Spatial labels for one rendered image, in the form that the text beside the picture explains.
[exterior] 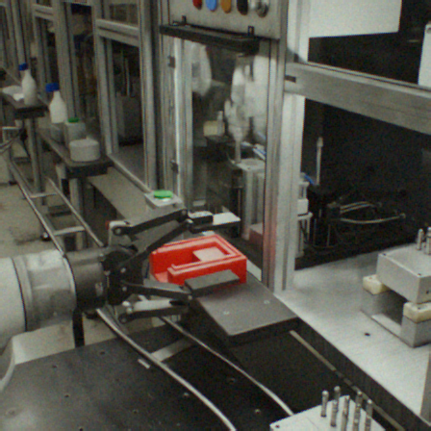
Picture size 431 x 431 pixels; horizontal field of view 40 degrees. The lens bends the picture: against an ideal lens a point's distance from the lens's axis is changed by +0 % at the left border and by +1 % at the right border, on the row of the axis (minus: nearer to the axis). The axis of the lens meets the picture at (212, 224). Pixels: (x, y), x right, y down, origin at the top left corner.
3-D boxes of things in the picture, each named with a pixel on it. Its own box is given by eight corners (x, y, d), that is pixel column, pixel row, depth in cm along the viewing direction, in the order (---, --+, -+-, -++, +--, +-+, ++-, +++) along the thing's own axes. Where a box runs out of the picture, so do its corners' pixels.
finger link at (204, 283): (193, 289, 79) (193, 293, 79) (240, 278, 82) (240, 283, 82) (184, 279, 81) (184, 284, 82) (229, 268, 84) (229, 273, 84)
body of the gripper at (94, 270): (78, 329, 70) (152, 311, 74) (72, 265, 67) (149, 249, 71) (63, 300, 77) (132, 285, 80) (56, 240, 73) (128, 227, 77)
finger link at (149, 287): (122, 282, 73) (117, 291, 73) (197, 296, 79) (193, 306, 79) (112, 268, 76) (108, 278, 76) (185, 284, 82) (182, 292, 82)
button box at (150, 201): (145, 241, 134) (142, 192, 129) (177, 236, 137) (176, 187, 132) (158, 256, 127) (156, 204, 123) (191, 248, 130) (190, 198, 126)
